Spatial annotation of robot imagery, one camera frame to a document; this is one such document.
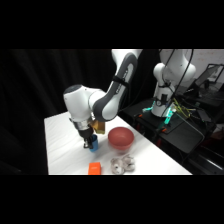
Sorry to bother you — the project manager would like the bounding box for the yellow cable bundle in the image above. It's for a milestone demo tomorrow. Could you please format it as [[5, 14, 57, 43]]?
[[172, 101, 198, 120]]

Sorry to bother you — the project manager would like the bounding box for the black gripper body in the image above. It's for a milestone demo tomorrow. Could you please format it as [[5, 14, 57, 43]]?
[[77, 126, 96, 142]]

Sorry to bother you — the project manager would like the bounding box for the black laptop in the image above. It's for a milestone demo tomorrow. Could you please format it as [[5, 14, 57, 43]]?
[[194, 63, 224, 92]]

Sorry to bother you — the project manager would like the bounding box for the pink bowl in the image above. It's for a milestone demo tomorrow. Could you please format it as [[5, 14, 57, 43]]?
[[107, 126, 135, 152]]

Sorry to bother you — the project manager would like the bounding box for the orange block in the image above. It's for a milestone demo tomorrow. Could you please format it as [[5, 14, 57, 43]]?
[[87, 161, 103, 175]]

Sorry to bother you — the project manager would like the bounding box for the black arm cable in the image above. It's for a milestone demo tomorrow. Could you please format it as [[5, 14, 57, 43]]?
[[118, 49, 161, 113]]

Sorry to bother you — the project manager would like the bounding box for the grey plush toy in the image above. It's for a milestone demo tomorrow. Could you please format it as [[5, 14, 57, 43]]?
[[110, 153, 137, 175]]

